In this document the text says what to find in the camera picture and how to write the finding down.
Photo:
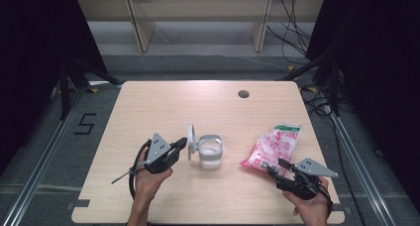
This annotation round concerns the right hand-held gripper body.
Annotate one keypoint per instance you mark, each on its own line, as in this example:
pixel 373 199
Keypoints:
pixel 312 169

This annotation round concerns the yellow tape piece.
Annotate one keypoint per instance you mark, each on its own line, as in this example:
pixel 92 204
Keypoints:
pixel 94 90
pixel 291 68
pixel 311 89

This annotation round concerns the black curtain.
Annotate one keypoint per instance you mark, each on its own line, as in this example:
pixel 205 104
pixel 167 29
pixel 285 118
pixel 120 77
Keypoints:
pixel 379 54
pixel 26 54

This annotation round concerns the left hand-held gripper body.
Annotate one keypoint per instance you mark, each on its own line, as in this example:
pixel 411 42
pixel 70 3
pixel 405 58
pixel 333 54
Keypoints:
pixel 157 151

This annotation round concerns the wooden furniture leg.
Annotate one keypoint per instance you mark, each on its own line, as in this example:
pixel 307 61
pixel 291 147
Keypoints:
pixel 198 8

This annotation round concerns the person's left hand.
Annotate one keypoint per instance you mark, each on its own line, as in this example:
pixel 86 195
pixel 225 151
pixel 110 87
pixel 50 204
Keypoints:
pixel 148 183

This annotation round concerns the aluminium floor rail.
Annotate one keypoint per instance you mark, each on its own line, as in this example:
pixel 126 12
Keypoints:
pixel 356 173
pixel 43 160

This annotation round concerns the pink and white plastic bag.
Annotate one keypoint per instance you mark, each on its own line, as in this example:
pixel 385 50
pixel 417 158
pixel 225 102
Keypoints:
pixel 274 143

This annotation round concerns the person's right hand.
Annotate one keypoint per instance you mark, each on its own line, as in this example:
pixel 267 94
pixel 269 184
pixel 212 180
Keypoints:
pixel 312 209

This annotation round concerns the black metal stand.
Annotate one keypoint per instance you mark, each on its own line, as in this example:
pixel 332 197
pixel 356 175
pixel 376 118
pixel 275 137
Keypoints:
pixel 335 87
pixel 65 93

